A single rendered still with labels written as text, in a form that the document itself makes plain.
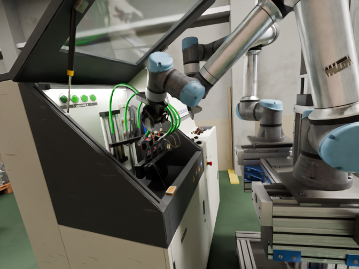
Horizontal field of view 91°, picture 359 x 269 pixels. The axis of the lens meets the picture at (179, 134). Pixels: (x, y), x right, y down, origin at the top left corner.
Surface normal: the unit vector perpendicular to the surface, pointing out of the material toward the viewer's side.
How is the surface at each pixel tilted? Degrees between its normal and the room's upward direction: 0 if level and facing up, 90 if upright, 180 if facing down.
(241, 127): 90
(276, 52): 90
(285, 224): 90
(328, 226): 90
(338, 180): 73
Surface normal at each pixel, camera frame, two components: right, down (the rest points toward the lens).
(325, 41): -0.62, 0.29
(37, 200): -0.33, 0.24
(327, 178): -0.45, -0.07
